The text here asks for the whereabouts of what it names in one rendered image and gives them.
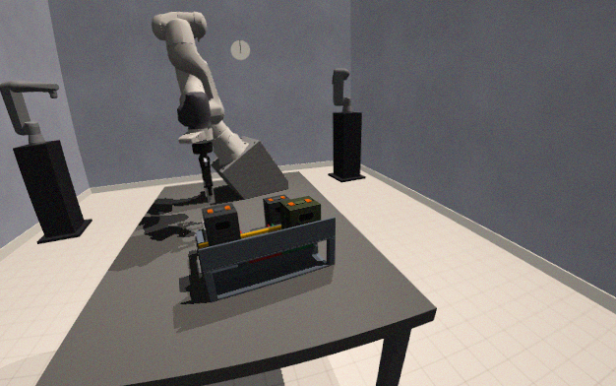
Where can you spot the yellow flat bar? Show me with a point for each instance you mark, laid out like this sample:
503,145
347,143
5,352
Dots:
206,244

